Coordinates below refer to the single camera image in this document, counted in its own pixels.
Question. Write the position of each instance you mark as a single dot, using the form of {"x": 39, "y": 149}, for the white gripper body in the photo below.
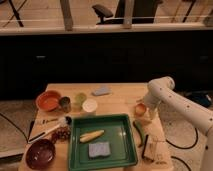
{"x": 152, "y": 112}

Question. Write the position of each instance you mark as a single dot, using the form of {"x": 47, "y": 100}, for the orange apple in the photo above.
{"x": 140, "y": 109}

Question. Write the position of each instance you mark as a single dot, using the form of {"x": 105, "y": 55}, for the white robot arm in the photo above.
{"x": 162, "y": 90}

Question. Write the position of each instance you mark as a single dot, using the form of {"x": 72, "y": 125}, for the white paper cup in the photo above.
{"x": 90, "y": 106}

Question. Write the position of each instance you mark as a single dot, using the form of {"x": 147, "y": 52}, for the green cup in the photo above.
{"x": 80, "y": 98}

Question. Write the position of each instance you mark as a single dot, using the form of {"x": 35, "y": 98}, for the green cucumber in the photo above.
{"x": 139, "y": 129}

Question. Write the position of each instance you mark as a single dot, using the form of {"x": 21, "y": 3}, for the wooden scrub brush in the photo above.
{"x": 149, "y": 149}

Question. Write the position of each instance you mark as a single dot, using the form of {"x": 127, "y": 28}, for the green plastic tray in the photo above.
{"x": 117, "y": 132}

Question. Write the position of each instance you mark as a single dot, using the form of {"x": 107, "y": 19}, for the blue sponge in tray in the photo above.
{"x": 99, "y": 149}

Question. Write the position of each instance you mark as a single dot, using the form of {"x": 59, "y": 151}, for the yellow corn cob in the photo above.
{"x": 90, "y": 136}

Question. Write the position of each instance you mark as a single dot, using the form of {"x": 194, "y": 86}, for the white dish brush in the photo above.
{"x": 63, "y": 122}

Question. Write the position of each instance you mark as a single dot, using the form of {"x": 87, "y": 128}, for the red grapes bunch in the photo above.
{"x": 61, "y": 134}

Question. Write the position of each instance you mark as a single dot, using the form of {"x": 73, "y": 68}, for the metal can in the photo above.
{"x": 65, "y": 104}

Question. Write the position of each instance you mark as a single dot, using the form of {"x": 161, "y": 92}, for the orange bowl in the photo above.
{"x": 48, "y": 100}

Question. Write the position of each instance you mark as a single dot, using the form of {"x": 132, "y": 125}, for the dark red bowl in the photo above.
{"x": 40, "y": 154}

